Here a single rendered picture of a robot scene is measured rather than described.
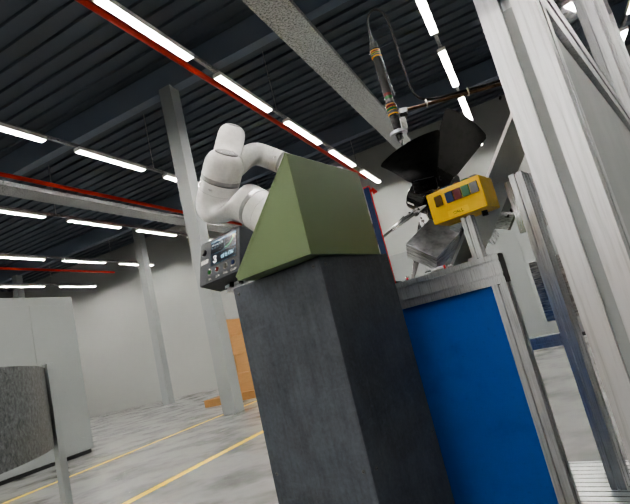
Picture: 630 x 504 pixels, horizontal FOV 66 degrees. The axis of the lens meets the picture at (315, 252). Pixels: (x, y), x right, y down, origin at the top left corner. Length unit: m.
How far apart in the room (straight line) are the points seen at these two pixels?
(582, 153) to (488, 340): 1.08
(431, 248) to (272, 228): 0.78
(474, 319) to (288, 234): 0.61
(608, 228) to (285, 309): 0.88
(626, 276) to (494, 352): 1.06
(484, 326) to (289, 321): 0.56
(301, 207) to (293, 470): 0.61
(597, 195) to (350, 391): 0.79
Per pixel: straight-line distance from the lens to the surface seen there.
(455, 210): 1.39
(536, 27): 0.42
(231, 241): 1.95
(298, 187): 1.09
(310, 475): 1.22
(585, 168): 0.39
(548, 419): 1.41
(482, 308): 1.42
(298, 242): 1.06
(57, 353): 7.84
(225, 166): 1.46
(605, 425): 1.89
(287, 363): 1.18
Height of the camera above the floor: 0.75
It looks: 10 degrees up
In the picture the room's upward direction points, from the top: 14 degrees counter-clockwise
